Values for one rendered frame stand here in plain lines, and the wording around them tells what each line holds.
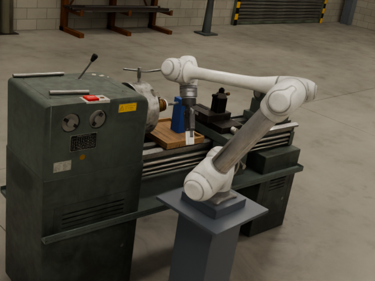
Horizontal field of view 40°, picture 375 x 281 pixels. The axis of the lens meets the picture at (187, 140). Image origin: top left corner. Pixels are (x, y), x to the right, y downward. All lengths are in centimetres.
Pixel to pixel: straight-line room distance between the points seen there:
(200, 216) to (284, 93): 85
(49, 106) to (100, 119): 29
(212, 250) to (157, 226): 122
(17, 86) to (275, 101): 132
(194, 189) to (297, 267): 157
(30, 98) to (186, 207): 96
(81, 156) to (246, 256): 164
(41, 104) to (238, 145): 94
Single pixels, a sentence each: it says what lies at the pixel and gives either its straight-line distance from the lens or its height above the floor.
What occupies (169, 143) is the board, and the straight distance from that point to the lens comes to 307.
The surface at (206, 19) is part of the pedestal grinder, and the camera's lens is 1161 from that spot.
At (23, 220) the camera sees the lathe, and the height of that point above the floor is 52.
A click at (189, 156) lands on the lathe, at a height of 75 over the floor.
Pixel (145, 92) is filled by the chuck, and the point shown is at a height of 121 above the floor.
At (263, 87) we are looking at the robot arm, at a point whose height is 146.
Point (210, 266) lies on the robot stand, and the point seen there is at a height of 44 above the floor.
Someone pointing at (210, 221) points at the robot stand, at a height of 75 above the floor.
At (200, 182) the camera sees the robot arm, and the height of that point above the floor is 101.
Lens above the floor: 209
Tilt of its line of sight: 22 degrees down
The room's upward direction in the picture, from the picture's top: 9 degrees clockwise
